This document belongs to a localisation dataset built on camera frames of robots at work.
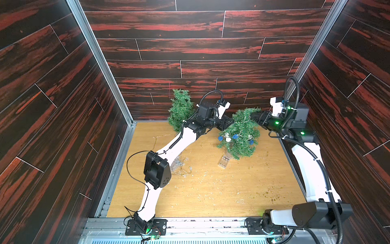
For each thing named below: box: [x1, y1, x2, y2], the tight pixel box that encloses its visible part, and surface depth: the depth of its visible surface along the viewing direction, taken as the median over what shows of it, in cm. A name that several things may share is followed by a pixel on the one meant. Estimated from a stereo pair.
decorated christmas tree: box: [216, 107, 262, 160], surface depth 84 cm
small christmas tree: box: [167, 88, 195, 133], surface depth 83 cm
